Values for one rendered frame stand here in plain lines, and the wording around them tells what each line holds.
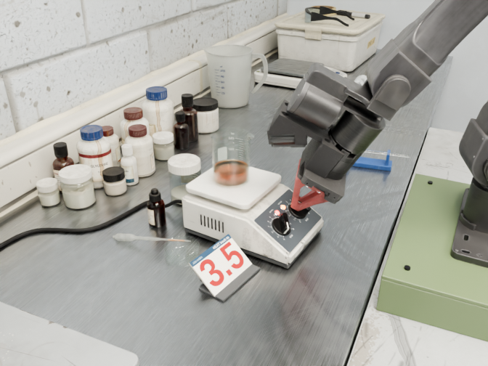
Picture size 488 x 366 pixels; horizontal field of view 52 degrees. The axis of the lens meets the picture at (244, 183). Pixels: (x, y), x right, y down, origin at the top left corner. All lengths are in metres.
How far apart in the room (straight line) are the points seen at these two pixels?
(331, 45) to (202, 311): 1.24
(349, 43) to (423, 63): 1.09
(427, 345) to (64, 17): 0.87
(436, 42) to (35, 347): 0.61
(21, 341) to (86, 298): 0.10
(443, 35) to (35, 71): 0.72
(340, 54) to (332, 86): 1.10
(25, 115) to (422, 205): 0.73
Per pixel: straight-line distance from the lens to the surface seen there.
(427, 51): 0.66
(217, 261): 0.74
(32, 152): 1.01
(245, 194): 0.78
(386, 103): 0.65
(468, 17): 0.67
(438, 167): 1.14
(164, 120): 1.14
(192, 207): 0.81
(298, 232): 0.79
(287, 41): 1.82
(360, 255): 0.81
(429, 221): 0.81
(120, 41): 1.23
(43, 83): 1.06
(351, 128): 0.69
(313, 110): 0.67
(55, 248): 0.86
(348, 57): 1.76
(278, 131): 0.70
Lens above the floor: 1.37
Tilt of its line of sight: 28 degrees down
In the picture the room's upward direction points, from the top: straight up
